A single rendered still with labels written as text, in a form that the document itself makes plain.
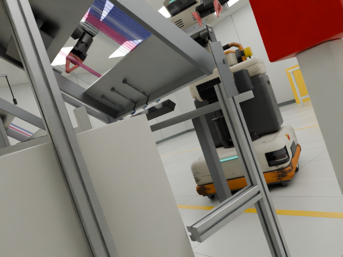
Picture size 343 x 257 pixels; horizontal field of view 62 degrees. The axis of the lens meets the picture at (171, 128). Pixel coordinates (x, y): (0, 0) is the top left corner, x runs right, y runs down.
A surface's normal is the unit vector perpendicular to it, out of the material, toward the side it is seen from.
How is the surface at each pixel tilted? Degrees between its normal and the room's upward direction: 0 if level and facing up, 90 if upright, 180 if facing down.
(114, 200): 90
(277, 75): 90
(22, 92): 90
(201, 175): 90
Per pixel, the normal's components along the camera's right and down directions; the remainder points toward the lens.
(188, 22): -0.41, 0.31
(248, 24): -0.75, 0.27
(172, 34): 0.58, -0.18
